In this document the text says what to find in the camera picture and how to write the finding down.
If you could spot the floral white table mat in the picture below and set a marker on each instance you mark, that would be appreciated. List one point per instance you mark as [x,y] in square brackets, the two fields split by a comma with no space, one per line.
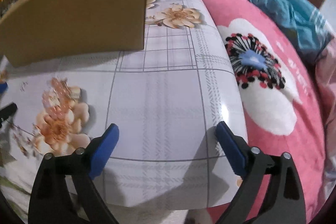
[166,101]

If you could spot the brown cardboard box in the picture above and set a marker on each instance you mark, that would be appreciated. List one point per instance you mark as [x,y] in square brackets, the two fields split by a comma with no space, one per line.
[37,30]

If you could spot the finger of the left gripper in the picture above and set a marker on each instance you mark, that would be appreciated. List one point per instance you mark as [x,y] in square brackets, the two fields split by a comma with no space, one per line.
[7,112]

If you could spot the pink floral blanket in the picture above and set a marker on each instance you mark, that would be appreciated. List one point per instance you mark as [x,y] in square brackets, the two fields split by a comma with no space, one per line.
[280,101]

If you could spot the blue patterned quilt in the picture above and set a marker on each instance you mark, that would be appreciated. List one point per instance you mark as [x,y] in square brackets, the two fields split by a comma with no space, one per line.
[302,23]

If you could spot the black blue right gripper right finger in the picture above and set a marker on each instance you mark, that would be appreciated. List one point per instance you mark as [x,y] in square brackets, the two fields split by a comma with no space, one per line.
[271,191]

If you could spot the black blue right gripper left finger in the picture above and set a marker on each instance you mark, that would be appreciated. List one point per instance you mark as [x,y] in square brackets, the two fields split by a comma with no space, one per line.
[50,200]

